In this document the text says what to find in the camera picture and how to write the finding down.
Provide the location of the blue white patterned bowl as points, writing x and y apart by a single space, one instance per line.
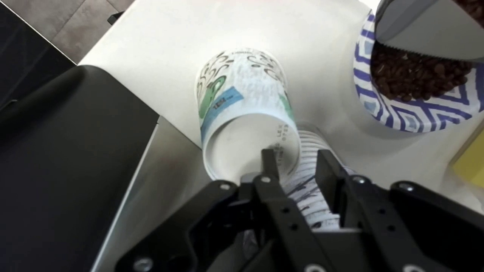
417 113

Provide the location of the dark grey scoop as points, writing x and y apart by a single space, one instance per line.
428 30

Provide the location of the coffee beans heap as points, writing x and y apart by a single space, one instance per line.
413 75

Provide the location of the black flat panel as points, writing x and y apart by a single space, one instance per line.
65 175

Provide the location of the white printed paper cup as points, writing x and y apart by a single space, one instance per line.
242 140

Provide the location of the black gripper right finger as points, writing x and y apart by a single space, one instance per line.
402 226

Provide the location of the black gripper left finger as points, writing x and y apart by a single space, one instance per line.
292 226

